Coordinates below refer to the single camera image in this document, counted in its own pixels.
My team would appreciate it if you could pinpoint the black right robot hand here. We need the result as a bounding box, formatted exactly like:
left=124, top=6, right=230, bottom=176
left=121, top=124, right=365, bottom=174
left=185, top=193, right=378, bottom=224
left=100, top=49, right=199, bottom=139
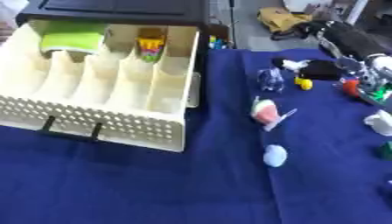
left=270, top=57, right=349, bottom=82

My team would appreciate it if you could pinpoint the pale compartment drawer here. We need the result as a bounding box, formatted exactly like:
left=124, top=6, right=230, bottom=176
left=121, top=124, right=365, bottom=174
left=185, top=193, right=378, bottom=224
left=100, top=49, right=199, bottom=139
left=0, top=19, right=202, bottom=153

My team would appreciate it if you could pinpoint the yellow toy duck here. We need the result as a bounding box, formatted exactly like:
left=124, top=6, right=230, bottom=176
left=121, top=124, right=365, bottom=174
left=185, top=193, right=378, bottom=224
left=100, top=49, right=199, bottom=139
left=292, top=76, right=316, bottom=91

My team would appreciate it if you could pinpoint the red toy block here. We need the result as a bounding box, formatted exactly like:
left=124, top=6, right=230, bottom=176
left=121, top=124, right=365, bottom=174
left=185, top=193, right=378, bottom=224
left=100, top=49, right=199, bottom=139
left=339, top=78, right=363, bottom=98

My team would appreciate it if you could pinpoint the blue and white toy figure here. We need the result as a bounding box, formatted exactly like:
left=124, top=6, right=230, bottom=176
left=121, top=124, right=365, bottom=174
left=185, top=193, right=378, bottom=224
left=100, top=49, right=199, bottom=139
left=255, top=66, right=287, bottom=94

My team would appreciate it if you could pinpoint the yellow bag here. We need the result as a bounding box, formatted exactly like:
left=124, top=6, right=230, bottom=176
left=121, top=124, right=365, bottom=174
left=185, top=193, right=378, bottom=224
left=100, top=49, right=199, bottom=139
left=255, top=6, right=314, bottom=34

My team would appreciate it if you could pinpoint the pink and white wrapped toy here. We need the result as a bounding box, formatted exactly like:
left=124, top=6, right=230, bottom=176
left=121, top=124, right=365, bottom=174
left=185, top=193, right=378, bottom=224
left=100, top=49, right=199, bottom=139
left=248, top=96, right=299, bottom=132

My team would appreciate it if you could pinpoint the white cup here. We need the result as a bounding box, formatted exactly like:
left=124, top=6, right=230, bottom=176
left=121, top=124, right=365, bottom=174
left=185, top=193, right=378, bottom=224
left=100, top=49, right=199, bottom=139
left=362, top=109, right=392, bottom=137

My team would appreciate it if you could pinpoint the white oval egg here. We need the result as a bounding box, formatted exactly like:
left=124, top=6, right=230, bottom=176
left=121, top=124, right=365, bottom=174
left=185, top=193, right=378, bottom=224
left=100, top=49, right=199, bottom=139
left=262, top=143, right=290, bottom=168

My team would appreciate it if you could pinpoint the black tripod pole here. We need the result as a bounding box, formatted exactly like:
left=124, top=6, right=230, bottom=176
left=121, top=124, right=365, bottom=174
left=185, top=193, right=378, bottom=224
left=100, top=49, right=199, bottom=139
left=227, top=0, right=241, bottom=49

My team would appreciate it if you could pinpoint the green block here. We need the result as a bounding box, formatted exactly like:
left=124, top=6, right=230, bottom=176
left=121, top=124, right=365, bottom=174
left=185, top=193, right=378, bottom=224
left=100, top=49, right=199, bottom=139
left=376, top=141, right=392, bottom=161

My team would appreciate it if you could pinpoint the box of colourful toys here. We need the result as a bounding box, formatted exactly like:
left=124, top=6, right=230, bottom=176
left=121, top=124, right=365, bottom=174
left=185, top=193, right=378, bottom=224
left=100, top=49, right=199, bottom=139
left=206, top=23, right=233, bottom=51

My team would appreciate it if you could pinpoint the yellow multicolour toy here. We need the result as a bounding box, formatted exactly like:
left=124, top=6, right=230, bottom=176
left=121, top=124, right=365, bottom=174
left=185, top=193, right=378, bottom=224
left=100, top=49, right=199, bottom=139
left=135, top=28, right=169, bottom=63

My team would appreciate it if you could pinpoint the black cabinet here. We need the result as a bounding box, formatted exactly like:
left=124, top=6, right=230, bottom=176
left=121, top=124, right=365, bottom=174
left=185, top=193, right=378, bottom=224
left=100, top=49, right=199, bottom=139
left=13, top=0, right=214, bottom=109

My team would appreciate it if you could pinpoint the green folded cloth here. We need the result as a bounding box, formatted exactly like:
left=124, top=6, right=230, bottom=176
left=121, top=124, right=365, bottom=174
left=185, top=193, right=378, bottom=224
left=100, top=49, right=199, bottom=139
left=38, top=21, right=109, bottom=55

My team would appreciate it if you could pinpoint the black drawer handle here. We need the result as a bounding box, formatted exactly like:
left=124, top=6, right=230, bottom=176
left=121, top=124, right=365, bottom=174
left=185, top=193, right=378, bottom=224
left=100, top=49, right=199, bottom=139
left=35, top=115, right=104, bottom=144

